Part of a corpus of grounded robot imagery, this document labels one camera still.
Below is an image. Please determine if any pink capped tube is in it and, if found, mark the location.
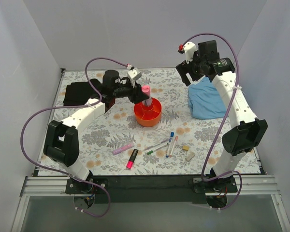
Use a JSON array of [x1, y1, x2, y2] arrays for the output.
[[142, 85, 152, 107]]

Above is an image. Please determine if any orange round organizer container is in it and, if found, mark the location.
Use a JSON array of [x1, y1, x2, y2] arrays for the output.
[[133, 98, 162, 127]]

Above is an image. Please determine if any lilac highlighter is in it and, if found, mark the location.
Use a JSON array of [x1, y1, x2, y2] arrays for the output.
[[112, 143, 134, 155]]

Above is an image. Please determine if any purple gel pen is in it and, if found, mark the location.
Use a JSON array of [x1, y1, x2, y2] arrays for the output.
[[144, 138, 169, 151]]

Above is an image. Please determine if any green pen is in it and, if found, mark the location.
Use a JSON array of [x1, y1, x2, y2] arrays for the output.
[[146, 143, 169, 155]]

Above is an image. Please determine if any black pink highlighter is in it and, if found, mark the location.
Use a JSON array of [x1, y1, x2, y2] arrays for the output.
[[126, 149, 139, 169]]

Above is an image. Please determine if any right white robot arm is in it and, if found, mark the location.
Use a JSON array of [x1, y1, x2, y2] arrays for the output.
[[176, 40, 268, 192]]

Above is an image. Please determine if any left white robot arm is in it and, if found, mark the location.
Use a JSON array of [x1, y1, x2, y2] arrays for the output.
[[43, 68, 148, 193]]

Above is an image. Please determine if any blue cloth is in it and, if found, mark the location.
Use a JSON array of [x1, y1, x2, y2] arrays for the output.
[[188, 77, 226, 120]]

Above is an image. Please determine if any floral table mat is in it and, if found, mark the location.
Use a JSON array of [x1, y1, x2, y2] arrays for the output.
[[36, 67, 261, 176]]

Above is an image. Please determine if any black cloth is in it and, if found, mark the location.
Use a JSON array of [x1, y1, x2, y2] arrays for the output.
[[63, 81, 100, 106]]

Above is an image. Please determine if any blue capped marker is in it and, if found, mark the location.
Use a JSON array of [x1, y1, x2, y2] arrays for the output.
[[165, 131, 174, 158]]

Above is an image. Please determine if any orange capped marker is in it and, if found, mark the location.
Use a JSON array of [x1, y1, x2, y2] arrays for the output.
[[169, 136, 178, 157]]

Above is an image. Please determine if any yellow eraser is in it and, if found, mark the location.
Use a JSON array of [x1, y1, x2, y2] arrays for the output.
[[182, 145, 189, 151]]

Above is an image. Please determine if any white eraser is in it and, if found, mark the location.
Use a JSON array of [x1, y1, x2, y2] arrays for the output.
[[185, 152, 195, 161]]

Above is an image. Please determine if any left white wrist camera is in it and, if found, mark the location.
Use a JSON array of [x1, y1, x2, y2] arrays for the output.
[[127, 68, 142, 87]]

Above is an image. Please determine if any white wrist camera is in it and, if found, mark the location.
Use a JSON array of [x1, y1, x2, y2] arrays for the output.
[[178, 42, 197, 64], [127, 68, 142, 87]]

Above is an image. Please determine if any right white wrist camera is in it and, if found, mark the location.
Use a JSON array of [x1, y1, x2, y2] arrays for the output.
[[178, 42, 197, 64]]

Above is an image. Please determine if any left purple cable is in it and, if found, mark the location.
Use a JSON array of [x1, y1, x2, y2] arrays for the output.
[[20, 57, 133, 218]]

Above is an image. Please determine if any purple cable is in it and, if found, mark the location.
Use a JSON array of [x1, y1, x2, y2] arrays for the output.
[[183, 32, 243, 211], [20, 57, 133, 218]]

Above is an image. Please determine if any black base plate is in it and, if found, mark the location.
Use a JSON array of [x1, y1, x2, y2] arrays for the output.
[[65, 174, 238, 204]]

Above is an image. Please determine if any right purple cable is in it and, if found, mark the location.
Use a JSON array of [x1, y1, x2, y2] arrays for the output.
[[183, 32, 243, 211]]

